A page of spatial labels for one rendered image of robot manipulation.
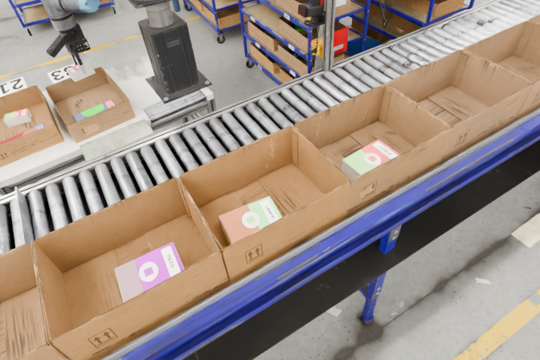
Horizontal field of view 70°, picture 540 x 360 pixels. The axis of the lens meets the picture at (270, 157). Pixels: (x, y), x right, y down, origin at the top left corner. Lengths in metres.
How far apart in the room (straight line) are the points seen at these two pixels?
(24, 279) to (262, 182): 0.72
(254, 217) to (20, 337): 0.65
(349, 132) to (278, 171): 0.32
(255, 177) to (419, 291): 1.16
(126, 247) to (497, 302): 1.71
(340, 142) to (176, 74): 0.90
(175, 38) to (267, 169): 0.84
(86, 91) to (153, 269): 1.31
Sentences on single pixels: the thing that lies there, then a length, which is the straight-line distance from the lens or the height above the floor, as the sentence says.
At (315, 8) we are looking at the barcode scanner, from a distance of 1.89.
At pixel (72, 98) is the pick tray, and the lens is 2.18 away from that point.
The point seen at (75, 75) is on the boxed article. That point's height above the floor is 0.93.
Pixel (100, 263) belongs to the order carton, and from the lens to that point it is 1.23.
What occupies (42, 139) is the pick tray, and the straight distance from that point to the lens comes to 1.91.
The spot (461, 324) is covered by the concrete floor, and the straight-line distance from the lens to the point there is 2.12.
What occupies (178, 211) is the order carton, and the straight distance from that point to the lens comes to 1.22.
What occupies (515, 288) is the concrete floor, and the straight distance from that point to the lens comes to 2.30.
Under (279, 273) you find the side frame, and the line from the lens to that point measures 1.06.
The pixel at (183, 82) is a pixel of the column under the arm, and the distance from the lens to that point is 1.97.
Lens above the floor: 1.84
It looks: 45 degrees down
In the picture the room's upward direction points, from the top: 5 degrees counter-clockwise
